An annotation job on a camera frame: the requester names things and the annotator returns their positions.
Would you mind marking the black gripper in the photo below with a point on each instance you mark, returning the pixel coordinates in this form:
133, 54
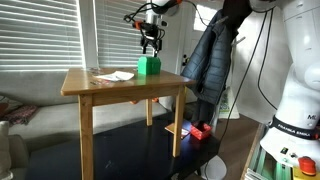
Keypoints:
151, 34

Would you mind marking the white papers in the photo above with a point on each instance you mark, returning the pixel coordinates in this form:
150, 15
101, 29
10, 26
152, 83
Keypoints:
117, 76

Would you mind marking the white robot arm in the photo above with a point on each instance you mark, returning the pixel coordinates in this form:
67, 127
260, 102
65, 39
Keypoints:
292, 138

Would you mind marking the red emergency stop button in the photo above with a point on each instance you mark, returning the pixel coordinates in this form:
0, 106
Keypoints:
307, 165

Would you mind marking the red checkered box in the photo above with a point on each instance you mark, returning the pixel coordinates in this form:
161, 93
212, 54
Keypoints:
200, 130

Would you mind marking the white window blinds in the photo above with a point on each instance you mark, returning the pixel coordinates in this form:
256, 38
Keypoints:
56, 35

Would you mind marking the grey sofa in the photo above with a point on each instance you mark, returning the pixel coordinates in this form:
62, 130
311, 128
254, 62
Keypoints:
48, 147

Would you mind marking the green plastic container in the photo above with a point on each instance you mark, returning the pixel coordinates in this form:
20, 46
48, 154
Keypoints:
149, 65

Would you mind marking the patterned cushion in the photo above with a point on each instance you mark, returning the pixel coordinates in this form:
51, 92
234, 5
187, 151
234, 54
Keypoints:
15, 112

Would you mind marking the wooden side table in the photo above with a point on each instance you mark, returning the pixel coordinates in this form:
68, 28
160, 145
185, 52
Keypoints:
80, 82

